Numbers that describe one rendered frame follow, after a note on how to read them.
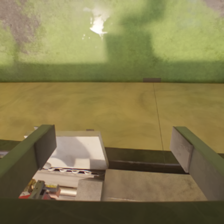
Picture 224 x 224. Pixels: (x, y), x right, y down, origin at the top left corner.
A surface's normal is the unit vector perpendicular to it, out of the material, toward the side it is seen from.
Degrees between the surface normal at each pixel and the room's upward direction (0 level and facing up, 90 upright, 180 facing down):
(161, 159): 90
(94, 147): 0
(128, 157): 90
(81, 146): 0
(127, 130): 90
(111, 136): 90
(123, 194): 80
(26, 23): 0
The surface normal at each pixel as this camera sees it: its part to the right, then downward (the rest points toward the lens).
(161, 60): -0.13, 0.64
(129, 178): -0.08, -0.65
